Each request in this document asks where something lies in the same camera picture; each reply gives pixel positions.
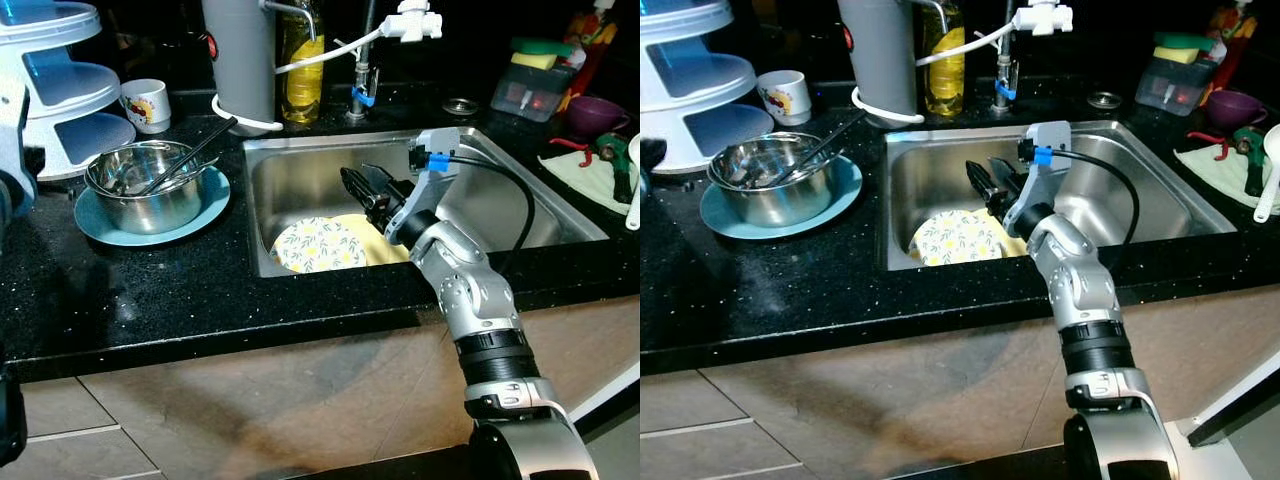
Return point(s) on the green red kitchen scissors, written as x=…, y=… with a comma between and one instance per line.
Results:
x=1250, y=150
x=615, y=158

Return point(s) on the pale green dish cloth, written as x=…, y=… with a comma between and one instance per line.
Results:
x=580, y=185
x=1215, y=175

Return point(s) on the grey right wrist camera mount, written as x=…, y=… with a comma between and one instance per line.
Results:
x=1045, y=180
x=430, y=195

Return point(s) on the white faucet diverter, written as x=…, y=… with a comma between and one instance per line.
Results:
x=412, y=24
x=1042, y=18

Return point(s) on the metal sink faucet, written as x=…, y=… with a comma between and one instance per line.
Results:
x=362, y=80
x=1004, y=72

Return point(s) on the red dish soap bottle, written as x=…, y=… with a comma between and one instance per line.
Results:
x=592, y=38
x=1235, y=30

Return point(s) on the small round metal cap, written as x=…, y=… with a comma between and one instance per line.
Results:
x=460, y=106
x=1104, y=100

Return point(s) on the light blue plate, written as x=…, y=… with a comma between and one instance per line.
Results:
x=720, y=222
x=100, y=228

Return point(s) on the floral lemon print plate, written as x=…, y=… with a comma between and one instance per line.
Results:
x=955, y=238
x=318, y=245

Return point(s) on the yellow oil bottle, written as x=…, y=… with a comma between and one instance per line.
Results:
x=302, y=85
x=944, y=78

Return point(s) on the white printed mug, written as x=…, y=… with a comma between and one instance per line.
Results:
x=785, y=98
x=145, y=105

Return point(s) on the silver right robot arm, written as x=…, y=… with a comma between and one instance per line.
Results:
x=480, y=310
x=1090, y=310

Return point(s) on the small steel pot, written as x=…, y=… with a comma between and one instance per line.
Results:
x=150, y=210
x=775, y=205

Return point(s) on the grey cylindrical water filter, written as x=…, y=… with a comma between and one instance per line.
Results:
x=238, y=60
x=878, y=55

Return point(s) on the stainless steel sink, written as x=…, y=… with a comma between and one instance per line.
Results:
x=300, y=170
x=1180, y=195

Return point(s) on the white plastic ladle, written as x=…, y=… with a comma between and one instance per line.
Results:
x=1270, y=165
x=634, y=190

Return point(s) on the brown cabinet front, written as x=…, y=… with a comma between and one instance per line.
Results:
x=300, y=400
x=900, y=400

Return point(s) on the clear plastic sponge holder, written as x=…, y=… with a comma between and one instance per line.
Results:
x=530, y=98
x=1172, y=92

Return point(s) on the white blue tiered rack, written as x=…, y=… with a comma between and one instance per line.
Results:
x=700, y=90
x=70, y=90

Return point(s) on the purple cup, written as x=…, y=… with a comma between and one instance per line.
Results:
x=595, y=118
x=1235, y=110

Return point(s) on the white panel edge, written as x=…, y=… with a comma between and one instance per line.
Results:
x=610, y=395
x=1240, y=405

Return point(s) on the green yellow sponge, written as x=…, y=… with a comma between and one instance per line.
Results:
x=1184, y=48
x=540, y=55

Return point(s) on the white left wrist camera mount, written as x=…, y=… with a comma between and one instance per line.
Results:
x=12, y=130

